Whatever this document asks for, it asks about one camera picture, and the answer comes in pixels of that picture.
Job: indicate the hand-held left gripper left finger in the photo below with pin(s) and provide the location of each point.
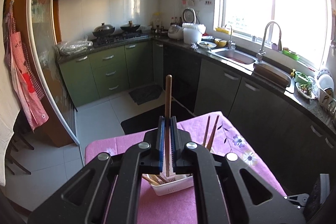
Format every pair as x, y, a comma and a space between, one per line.
161, 145

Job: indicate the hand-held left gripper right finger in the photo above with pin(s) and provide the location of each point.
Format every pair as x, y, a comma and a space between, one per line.
172, 145

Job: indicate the brown wooden chopstick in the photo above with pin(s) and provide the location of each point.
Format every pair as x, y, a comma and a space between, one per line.
207, 129
160, 178
214, 132

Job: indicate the white plastic utensil caddy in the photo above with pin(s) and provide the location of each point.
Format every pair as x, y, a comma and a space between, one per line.
170, 188

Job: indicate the black floor mat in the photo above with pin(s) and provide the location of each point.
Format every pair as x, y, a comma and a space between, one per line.
147, 121

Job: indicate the grey floor mat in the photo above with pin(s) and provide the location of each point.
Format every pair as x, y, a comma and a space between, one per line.
145, 94

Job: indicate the purple floral tablecloth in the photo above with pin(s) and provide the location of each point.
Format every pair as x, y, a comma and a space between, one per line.
236, 140

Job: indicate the dark lower cabinets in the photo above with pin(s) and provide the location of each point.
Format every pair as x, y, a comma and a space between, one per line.
215, 87

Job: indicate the countertop dish rack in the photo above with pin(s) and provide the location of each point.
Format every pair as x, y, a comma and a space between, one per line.
328, 103

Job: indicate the plate of food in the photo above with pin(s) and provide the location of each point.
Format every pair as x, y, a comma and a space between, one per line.
305, 90

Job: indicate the white patterned dishes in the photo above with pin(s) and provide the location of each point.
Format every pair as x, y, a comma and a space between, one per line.
325, 81

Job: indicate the white plate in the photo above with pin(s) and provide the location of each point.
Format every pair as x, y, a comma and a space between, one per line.
206, 44

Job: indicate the green basket of greens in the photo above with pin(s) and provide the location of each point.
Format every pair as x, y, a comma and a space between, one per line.
304, 77

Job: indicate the green lower cabinets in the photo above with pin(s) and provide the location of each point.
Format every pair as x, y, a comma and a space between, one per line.
78, 77

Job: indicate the steel sink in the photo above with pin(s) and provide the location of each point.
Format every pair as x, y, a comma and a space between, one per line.
236, 56

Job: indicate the white plastic container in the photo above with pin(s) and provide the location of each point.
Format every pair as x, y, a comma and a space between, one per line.
191, 35

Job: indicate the white rice cooker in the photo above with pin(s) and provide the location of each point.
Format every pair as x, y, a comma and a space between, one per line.
175, 32

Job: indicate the yellow bowl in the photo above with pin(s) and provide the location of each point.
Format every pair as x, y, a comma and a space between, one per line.
221, 43

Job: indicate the gas stove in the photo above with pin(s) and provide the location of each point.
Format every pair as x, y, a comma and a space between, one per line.
123, 37

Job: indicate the small dark pot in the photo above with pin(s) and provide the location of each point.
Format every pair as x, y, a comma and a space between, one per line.
158, 29

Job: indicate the small steel faucet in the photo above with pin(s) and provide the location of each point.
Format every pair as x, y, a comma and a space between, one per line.
231, 44

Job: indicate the dark sauce bottles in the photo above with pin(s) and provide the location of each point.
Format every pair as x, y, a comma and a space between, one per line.
176, 21

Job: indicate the yellow tray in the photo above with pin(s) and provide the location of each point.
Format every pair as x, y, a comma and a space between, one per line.
223, 29

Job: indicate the black wok with lid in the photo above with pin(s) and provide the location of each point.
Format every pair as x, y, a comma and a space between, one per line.
103, 29

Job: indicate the tall steel faucet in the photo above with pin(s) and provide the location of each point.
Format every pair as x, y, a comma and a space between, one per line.
262, 50

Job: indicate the silver round lid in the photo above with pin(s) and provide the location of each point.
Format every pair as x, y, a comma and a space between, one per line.
189, 15

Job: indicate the clear plastic bag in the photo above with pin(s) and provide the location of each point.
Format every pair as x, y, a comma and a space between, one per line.
73, 47

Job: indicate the green tray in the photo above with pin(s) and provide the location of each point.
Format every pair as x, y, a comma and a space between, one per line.
290, 54

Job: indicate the purple cup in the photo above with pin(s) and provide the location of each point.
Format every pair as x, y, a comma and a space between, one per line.
275, 46

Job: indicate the dark wooden chair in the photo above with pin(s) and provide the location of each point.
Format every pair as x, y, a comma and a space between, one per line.
18, 153

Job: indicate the red checked apron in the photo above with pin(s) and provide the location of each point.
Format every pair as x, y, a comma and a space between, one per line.
26, 82

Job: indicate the glass sliding door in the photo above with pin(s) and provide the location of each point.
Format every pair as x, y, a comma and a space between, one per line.
44, 29

